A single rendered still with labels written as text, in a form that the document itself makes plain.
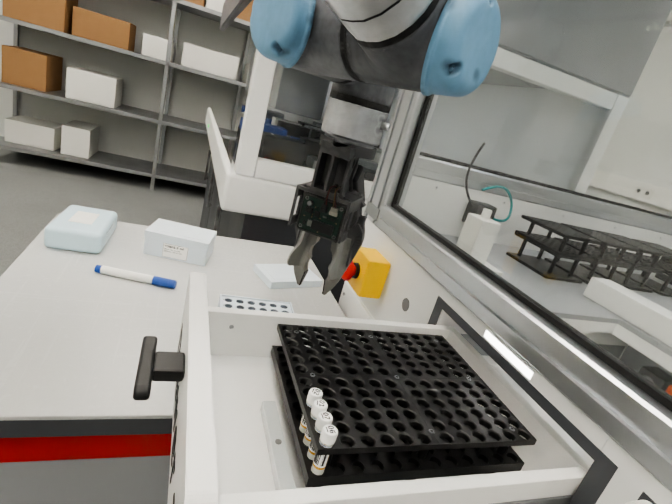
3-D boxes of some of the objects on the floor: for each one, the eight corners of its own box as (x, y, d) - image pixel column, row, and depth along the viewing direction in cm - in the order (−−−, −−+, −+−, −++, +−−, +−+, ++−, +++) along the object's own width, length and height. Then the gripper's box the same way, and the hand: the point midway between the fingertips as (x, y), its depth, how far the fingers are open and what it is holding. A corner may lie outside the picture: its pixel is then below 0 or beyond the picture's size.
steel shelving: (-13, 160, 337) (-15, -144, 272) (13, 150, 380) (16, -115, 316) (391, 234, 457) (456, 35, 392) (376, 219, 500) (432, 38, 436)
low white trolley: (-82, 810, 64) (-131, 418, 40) (45, 467, 118) (57, 212, 94) (287, 709, 85) (404, 413, 61) (251, 458, 140) (305, 247, 115)
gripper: (293, 128, 49) (256, 290, 56) (383, 155, 47) (333, 321, 54) (318, 129, 57) (283, 271, 64) (396, 153, 55) (351, 297, 62)
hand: (315, 279), depth 61 cm, fingers open, 3 cm apart
